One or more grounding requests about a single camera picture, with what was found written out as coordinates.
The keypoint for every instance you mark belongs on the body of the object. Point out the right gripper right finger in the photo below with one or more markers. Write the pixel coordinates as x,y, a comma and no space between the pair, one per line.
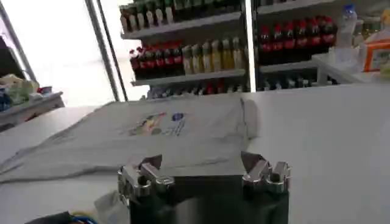
265,176

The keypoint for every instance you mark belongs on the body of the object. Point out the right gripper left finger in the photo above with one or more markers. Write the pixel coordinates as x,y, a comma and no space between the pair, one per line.
152,179

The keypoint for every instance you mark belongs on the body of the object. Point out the grey printed t-shirt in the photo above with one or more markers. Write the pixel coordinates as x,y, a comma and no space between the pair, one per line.
182,143

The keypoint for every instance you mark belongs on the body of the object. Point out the thin dark window bar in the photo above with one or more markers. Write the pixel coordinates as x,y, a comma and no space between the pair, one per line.
114,58

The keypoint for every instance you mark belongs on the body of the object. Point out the drinks shelf with yellow bottles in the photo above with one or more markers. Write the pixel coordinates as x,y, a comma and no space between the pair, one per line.
195,58

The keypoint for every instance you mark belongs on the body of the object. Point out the white side table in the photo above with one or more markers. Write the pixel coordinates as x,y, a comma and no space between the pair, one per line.
338,68

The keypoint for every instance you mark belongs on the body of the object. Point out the wide dark window bar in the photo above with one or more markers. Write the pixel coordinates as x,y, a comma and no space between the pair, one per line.
102,51
16,42

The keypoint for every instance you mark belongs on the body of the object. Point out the grey side table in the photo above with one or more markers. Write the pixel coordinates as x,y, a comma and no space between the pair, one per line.
33,106

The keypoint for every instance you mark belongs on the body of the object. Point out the drinks shelf with red-capped bottles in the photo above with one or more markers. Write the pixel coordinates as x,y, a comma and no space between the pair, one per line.
292,39

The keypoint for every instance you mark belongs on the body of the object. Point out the red cloth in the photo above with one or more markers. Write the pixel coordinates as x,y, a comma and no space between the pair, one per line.
45,89

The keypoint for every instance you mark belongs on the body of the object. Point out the green garment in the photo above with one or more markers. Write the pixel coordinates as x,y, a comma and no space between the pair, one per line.
18,86

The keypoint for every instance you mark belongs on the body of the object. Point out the orange carton box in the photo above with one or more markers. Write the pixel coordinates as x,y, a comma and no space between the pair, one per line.
377,56

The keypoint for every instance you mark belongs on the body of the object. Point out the blue striped cloth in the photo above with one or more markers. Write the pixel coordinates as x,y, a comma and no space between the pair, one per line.
4,102

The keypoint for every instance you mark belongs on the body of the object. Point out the clear bottle with blue cap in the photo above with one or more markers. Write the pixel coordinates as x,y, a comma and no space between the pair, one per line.
346,29

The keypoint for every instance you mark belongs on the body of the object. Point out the orange juice bottle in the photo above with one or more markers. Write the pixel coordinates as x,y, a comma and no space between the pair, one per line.
386,21

